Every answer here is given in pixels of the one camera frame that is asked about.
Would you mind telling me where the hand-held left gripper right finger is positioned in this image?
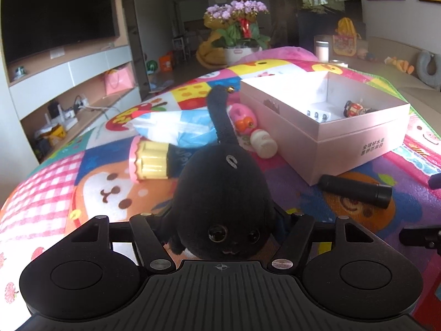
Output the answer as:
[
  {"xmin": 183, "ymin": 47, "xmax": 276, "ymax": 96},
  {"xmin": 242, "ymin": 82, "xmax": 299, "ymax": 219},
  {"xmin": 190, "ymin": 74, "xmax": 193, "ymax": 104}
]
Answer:
[{"xmin": 271, "ymin": 210, "xmax": 377, "ymax": 272}]

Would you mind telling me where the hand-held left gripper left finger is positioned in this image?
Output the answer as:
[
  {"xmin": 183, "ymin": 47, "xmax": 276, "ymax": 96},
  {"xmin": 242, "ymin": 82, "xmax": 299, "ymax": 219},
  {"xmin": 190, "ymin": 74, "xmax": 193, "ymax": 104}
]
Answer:
[{"xmin": 71, "ymin": 213, "xmax": 176, "ymax": 272}]

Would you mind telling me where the pink gold toy tube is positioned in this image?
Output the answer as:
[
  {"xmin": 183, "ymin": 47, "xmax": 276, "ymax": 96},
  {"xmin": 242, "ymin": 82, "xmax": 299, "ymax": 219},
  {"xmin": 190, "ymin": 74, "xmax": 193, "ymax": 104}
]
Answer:
[{"xmin": 130, "ymin": 136, "xmax": 194, "ymax": 183}]

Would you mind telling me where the black plush cat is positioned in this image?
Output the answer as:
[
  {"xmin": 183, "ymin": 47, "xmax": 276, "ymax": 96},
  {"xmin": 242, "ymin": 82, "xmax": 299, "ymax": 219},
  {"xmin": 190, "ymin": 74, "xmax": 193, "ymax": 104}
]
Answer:
[{"xmin": 162, "ymin": 86, "xmax": 277, "ymax": 261}]

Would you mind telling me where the black flashlight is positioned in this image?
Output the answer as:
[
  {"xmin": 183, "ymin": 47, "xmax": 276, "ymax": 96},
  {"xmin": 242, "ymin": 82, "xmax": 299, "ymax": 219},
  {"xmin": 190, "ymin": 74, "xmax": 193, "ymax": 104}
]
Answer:
[{"xmin": 318, "ymin": 174, "xmax": 394, "ymax": 209}]

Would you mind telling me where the small white bottle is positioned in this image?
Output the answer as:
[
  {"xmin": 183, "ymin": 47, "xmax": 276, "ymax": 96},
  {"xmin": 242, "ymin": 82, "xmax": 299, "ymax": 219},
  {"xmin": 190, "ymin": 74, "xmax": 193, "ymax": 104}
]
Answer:
[{"xmin": 249, "ymin": 129, "xmax": 278, "ymax": 159}]

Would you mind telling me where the pink cardboard box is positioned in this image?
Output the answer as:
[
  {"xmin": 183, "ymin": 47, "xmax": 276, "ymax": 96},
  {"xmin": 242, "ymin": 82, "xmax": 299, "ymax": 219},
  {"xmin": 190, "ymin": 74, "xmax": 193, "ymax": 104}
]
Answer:
[{"xmin": 239, "ymin": 71, "xmax": 412, "ymax": 186}]

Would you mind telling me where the blue white tissue packet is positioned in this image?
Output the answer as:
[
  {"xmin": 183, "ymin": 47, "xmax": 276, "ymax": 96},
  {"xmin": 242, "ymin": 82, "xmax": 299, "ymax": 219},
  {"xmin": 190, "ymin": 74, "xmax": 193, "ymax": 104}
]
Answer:
[{"xmin": 129, "ymin": 109, "xmax": 220, "ymax": 151}]

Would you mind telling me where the pink pig toy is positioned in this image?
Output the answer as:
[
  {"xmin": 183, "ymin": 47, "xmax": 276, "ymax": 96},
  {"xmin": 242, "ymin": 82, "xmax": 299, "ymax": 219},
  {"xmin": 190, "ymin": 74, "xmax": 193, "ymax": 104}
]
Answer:
[{"xmin": 229, "ymin": 103, "xmax": 260, "ymax": 135}]

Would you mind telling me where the colourful cartoon play mat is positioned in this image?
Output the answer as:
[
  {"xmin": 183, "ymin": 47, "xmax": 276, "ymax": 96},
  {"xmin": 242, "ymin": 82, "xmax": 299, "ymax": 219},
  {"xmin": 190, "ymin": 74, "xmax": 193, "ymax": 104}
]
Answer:
[{"xmin": 0, "ymin": 58, "xmax": 441, "ymax": 331}]

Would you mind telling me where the small red toy car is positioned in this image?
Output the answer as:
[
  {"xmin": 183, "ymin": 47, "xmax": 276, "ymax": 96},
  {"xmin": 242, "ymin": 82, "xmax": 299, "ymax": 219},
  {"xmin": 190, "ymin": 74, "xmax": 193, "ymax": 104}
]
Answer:
[{"xmin": 343, "ymin": 100, "xmax": 373, "ymax": 118}]

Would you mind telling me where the beige sofa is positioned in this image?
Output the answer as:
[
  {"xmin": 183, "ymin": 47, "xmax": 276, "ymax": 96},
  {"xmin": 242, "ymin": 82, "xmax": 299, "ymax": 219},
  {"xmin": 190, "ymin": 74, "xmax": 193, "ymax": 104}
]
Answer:
[{"xmin": 357, "ymin": 36, "xmax": 441, "ymax": 114}]

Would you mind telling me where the grey neck pillow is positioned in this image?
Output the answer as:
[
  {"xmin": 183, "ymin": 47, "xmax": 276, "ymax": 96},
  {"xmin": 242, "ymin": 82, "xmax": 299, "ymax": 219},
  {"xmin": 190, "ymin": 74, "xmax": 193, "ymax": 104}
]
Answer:
[{"xmin": 415, "ymin": 50, "xmax": 441, "ymax": 89}]

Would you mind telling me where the white battery strip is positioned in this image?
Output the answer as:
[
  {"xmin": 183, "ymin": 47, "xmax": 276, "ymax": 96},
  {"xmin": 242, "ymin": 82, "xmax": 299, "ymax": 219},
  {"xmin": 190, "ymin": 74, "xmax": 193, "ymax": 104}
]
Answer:
[{"xmin": 305, "ymin": 108, "xmax": 332, "ymax": 123}]

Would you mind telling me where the yellow orange plush duck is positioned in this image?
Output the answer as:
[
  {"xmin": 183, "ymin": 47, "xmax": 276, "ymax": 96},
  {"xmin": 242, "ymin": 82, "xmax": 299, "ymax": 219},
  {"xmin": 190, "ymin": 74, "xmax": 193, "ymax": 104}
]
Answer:
[{"xmin": 385, "ymin": 57, "xmax": 414, "ymax": 75}]

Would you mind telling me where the white power strip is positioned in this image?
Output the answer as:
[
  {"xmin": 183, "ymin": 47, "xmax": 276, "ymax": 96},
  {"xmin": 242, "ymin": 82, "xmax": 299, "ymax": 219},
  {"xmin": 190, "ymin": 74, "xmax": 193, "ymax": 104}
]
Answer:
[{"xmin": 70, "ymin": 96, "xmax": 90, "ymax": 111}]

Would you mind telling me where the pink gift bag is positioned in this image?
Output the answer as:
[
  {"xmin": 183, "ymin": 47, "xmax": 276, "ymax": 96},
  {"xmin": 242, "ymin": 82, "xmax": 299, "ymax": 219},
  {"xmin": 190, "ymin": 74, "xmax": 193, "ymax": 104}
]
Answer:
[{"xmin": 104, "ymin": 67, "xmax": 136, "ymax": 96}]

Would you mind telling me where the colourful tote bag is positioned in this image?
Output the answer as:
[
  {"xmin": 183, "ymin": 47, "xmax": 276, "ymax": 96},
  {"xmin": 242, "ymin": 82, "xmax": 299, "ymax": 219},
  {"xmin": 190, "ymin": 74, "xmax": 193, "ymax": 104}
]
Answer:
[{"xmin": 332, "ymin": 33, "xmax": 361, "ymax": 56}]

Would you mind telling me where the orange bag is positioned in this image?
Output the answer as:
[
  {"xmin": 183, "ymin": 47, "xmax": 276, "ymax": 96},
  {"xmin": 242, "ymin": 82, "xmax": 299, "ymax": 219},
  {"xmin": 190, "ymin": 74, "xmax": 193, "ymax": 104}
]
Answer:
[{"xmin": 158, "ymin": 51, "xmax": 175, "ymax": 71}]

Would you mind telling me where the pink blanket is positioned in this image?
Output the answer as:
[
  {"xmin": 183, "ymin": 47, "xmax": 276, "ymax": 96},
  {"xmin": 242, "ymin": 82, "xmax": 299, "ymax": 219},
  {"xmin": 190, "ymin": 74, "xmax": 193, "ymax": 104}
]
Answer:
[{"xmin": 234, "ymin": 46, "xmax": 319, "ymax": 66}]

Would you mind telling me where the white pink cylinder cup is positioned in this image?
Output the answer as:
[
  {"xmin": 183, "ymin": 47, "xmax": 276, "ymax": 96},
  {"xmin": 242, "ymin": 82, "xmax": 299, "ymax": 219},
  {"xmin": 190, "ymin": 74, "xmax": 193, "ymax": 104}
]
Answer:
[{"xmin": 315, "ymin": 40, "xmax": 330, "ymax": 61}]

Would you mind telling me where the white television cabinet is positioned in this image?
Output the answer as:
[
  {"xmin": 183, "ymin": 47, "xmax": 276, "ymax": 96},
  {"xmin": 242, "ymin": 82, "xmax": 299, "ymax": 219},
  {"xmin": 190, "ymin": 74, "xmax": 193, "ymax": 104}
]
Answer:
[{"xmin": 0, "ymin": 0, "xmax": 153, "ymax": 167}]

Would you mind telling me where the yellow plush backpack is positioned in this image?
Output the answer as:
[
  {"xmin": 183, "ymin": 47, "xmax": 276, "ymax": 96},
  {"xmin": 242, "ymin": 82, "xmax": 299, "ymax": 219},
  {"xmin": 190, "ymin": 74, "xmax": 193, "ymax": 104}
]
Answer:
[{"xmin": 337, "ymin": 17, "xmax": 357, "ymax": 37}]

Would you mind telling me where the white chair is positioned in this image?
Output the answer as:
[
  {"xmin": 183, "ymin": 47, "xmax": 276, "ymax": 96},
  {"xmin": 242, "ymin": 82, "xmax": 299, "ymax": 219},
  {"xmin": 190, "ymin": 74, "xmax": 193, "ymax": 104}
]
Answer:
[{"xmin": 172, "ymin": 36, "xmax": 189, "ymax": 63}]

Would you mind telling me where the large yellow plush toy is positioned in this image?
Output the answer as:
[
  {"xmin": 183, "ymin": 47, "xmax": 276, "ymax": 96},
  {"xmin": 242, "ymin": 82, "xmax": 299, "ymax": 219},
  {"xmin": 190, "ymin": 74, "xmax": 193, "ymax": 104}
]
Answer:
[{"xmin": 196, "ymin": 17, "xmax": 228, "ymax": 68}]

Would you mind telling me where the black fish tank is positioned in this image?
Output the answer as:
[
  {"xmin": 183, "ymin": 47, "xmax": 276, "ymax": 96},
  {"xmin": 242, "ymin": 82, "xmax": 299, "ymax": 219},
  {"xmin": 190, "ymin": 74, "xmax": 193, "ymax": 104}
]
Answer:
[{"xmin": 296, "ymin": 0, "xmax": 362, "ymax": 54}]

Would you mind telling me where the purple orchid plant in pot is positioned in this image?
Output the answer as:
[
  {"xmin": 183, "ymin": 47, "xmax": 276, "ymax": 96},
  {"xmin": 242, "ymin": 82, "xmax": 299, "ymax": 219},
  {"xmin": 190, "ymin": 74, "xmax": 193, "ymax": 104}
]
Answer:
[{"xmin": 203, "ymin": 0, "xmax": 271, "ymax": 66}]

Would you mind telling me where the black television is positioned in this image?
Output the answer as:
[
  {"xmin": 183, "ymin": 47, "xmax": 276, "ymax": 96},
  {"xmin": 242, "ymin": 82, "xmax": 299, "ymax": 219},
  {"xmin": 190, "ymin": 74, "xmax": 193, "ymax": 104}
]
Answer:
[{"xmin": 0, "ymin": 0, "xmax": 116, "ymax": 65}]

